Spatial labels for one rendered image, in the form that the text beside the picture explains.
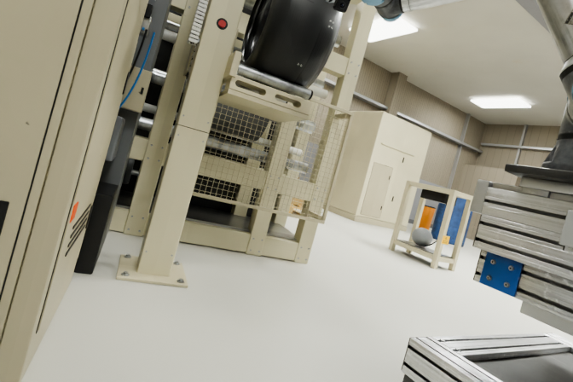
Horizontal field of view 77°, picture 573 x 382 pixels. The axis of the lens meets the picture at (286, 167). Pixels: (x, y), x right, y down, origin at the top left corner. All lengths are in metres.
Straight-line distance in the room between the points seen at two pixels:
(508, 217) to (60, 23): 1.08
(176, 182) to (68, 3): 0.85
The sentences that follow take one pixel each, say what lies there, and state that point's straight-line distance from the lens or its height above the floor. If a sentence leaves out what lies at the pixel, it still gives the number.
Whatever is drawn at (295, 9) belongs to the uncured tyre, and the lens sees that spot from 1.48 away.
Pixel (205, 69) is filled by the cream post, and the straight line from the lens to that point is 1.53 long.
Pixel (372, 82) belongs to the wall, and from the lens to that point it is 9.38.
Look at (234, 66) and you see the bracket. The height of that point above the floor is 0.89.
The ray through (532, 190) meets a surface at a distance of 1.06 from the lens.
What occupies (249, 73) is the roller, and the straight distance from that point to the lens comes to 1.49.
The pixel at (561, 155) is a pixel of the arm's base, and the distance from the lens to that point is 1.05.
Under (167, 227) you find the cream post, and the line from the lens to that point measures 1.55.
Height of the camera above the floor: 0.56
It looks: level
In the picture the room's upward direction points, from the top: 15 degrees clockwise
